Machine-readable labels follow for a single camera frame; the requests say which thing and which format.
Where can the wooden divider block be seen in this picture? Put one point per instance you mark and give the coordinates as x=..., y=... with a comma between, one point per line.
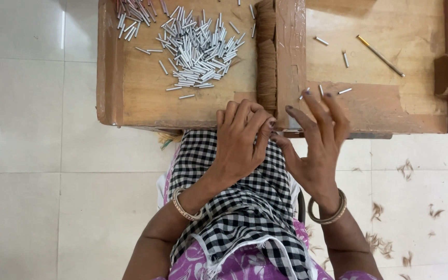
x=290, y=50

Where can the pile of silver tubes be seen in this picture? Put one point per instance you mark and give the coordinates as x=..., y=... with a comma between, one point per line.
x=198, y=50

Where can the straw fibre tuft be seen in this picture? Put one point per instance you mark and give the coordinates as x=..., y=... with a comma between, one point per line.
x=169, y=139

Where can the scattered brown bristle clumps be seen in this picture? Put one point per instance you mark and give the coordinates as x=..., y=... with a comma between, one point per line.
x=379, y=245

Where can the studded gold bangle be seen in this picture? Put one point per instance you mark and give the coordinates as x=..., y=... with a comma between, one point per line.
x=180, y=208

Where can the person's right hand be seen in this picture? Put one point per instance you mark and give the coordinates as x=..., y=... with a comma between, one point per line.
x=319, y=163

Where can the purple floral garment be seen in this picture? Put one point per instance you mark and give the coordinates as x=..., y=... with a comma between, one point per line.
x=243, y=264

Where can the short brown bristle bundle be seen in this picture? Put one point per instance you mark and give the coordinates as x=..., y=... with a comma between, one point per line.
x=265, y=19

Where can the black chair part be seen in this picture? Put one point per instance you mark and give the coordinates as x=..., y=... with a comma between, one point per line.
x=301, y=206

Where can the wooden work table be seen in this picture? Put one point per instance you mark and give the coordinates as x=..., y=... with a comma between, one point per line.
x=383, y=105

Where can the black and white checked cloth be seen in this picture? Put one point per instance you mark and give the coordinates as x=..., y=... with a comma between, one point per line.
x=239, y=217

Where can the plain gold bangle pair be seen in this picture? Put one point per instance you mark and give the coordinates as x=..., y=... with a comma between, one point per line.
x=336, y=214

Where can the small silver metal tube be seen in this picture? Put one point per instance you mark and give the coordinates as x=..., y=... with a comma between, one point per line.
x=345, y=59
x=321, y=90
x=345, y=91
x=304, y=93
x=321, y=41

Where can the thin brush with gold ferrule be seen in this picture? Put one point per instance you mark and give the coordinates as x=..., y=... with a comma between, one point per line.
x=381, y=57

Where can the person's left hand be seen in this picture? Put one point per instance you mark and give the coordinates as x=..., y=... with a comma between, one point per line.
x=236, y=147

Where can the long brown bristle bundle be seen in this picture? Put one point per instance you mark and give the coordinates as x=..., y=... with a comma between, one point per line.
x=266, y=74

